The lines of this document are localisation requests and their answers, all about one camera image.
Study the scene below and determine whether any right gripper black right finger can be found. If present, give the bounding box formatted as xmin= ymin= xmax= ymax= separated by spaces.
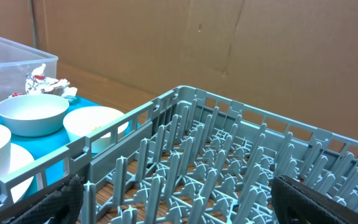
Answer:
xmin=271 ymin=175 xmax=358 ymax=224

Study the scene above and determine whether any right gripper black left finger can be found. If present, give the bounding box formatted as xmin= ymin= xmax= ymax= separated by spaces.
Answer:
xmin=7 ymin=175 xmax=84 ymax=224

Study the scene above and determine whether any grey bowl with rice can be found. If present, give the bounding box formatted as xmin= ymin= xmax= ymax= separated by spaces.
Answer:
xmin=0 ymin=94 xmax=70 ymax=137

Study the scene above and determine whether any grey plastic dishwasher rack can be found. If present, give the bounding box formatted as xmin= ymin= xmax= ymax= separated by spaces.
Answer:
xmin=0 ymin=86 xmax=358 ymax=223

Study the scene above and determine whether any clear plastic waste bin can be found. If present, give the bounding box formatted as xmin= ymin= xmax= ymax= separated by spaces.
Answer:
xmin=0 ymin=37 xmax=58 ymax=101

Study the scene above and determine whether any teal plastic serving tray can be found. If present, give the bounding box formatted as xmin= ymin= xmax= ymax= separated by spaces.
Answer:
xmin=0 ymin=95 xmax=141 ymax=200

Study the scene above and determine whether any white round plate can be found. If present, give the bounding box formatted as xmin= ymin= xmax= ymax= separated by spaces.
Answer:
xmin=0 ymin=143 xmax=34 ymax=203

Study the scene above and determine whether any white bowl with peanuts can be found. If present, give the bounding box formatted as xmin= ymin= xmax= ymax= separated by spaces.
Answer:
xmin=63 ymin=106 xmax=129 ymax=154

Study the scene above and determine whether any crumpled foil wrapper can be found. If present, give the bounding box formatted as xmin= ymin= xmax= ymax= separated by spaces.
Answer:
xmin=9 ymin=63 xmax=78 ymax=102

